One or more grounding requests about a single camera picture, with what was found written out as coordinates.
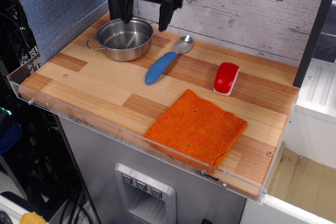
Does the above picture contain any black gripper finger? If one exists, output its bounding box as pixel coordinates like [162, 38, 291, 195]
[159, 0, 177, 31]
[118, 0, 134, 24]

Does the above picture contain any stainless steel pot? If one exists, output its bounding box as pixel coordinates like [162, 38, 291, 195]
[86, 17, 158, 62]

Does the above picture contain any clear acrylic counter guard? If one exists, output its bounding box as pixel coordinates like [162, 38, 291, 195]
[8, 14, 299, 202]

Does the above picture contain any blue fabric panel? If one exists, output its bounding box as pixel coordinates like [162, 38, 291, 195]
[20, 0, 108, 62]

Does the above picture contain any red and white toy sushi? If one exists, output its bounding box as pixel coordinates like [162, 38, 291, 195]
[214, 62, 240, 95]

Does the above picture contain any orange knitted cloth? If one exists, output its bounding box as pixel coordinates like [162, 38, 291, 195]
[144, 90, 248, 174]

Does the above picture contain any silver toy fridge cabinet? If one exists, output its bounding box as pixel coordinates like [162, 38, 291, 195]
[60, 118, 246, 223]

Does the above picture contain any grey ice dispenser panel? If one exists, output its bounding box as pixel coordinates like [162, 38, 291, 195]
[114, 163, 177, 223]

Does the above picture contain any white toy sink unit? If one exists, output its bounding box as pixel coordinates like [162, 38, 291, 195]
[241, 59, 335, 223]

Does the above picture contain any blue handled metal spoon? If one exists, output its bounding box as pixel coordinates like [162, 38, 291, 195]
[145, 35, 194, 85]

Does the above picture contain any dark right support post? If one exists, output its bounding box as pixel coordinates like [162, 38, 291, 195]
[293, 0, 332, 88]

